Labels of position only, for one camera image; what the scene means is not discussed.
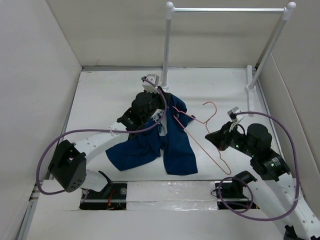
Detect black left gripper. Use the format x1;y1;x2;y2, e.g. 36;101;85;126
141;86;170;124

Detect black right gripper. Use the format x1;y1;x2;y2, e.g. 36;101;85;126
204;120;257;157

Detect pink wire hanger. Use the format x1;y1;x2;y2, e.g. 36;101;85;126
172;101;232;175

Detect blue t shirt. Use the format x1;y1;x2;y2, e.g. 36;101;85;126
105;95;198;176

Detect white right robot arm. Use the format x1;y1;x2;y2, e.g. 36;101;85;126
205;121;320;240

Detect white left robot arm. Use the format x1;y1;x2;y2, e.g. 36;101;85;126
48;91;171;199

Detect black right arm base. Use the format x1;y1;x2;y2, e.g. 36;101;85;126
210;178;258;213

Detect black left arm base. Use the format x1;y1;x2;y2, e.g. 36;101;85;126
79;171;128;211

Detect white clothes rack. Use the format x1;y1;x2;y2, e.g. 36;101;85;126
158;1;297;117

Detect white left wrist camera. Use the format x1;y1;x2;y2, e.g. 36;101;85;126
141;74;160;94

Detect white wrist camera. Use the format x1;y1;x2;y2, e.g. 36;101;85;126
141;74;160;94
227;106;244;131

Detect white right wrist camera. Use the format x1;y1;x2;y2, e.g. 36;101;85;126
227;106;244;131

